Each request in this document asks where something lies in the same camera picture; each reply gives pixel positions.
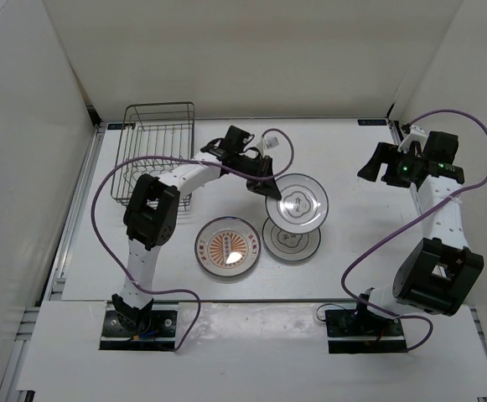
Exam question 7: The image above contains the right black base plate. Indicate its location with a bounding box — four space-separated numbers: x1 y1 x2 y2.
324 310 407 354

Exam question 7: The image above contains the grey wire dish rack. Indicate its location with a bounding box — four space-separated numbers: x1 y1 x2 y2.
107 101 195 206

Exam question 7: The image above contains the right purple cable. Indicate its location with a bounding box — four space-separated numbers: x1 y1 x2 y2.
339 109 487 352

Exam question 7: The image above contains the orange sunburst pattern plate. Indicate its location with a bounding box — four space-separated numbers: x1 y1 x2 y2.
194 216 262 280

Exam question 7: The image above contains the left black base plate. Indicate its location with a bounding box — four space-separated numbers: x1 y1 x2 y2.
99 303 179 352

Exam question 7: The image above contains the white plate black lettering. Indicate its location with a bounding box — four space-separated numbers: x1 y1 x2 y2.
262 219 322 265

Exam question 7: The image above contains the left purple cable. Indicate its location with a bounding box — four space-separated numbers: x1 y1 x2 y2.
90 128 298 352

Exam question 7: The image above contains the purple cable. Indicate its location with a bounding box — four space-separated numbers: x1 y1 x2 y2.
90 128 298 352
339 109 487 352

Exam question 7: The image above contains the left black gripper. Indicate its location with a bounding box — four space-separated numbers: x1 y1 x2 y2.
232 154 282 201

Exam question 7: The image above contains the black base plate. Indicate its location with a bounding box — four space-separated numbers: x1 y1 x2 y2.
324 310 407 354
99 303 179 352

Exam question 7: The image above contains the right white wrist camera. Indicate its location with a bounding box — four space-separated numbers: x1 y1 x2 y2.
398 124 428 153

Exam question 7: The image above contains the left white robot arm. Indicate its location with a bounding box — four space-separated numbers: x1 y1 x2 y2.
111 126 281 335

